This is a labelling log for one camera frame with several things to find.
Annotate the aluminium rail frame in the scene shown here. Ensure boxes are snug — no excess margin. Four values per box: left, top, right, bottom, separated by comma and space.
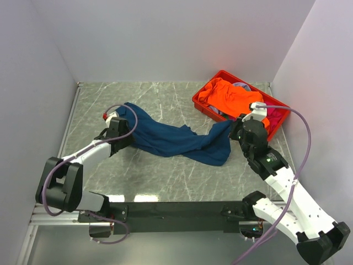
29, 203, 83, 226

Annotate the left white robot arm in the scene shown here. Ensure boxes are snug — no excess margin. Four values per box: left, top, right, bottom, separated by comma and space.
35, 117, 134, 222

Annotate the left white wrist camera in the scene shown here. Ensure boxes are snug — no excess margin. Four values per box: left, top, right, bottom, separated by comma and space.
103, 112, 119, 126

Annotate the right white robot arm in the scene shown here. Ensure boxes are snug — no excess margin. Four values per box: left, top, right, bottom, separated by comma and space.
229, 116, 350, 264

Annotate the lavender t shirt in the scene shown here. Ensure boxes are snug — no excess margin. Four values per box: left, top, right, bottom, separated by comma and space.
232, 82, 252, 91

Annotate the black base beam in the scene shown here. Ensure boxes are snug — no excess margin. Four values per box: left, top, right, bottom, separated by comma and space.
78, 201, 249, 235

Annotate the orange t shirt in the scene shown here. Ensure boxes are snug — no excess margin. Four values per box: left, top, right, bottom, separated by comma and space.
196, 78, 264, 118

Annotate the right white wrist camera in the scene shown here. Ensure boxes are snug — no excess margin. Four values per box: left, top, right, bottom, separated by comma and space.
242, 102, 267, 122

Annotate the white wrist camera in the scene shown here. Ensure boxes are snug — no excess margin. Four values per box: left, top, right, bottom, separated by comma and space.
242, 102, 267, 122
103, 112, 119, 126

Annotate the blue mickey t shirt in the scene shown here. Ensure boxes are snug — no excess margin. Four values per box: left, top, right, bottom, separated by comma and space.
116, 102, 232, 166

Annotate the magenta t shirt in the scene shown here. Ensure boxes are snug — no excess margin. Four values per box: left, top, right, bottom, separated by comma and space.
266, 108, 282, 133

